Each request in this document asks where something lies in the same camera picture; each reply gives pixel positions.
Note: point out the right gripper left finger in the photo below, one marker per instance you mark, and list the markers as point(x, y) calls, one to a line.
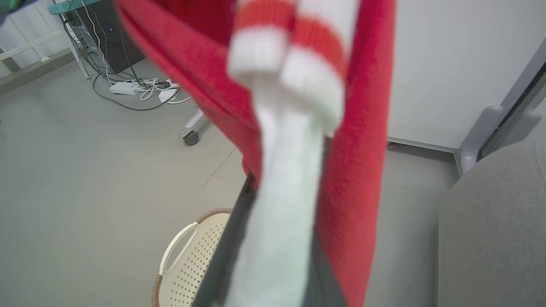
point(226, 256)

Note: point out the cream perforated laundry basket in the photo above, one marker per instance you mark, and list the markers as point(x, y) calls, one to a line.
point(192, 264)

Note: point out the grey fabric sofa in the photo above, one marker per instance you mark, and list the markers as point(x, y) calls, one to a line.
point(495, 238)

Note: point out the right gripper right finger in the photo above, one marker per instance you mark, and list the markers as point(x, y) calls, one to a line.
point(326, 285)

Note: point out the black caster wheel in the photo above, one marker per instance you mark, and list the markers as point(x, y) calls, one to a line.
point(191, 138)

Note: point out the grey partition foot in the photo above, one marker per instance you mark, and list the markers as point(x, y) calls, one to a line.
point(197, 121)
point(477, 136)
point(518, 128)

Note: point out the black computer tower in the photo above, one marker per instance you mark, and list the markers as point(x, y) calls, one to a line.
point(115, 38)

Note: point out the white partition panel grey frame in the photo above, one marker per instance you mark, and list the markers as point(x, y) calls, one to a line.
point(448, 64)

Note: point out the white plug adapter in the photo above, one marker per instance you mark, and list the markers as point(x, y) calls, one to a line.
point(168, 94)

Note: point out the grey metal table leg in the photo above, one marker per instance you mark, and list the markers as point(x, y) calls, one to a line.
point(79, 51)

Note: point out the teal desk top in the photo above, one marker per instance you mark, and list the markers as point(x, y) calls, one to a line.
point(68, 6)

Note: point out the white railing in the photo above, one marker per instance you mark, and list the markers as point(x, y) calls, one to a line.
point(30, 42)

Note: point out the red and white garment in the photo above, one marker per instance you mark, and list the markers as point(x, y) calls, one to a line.
point(362, 128)

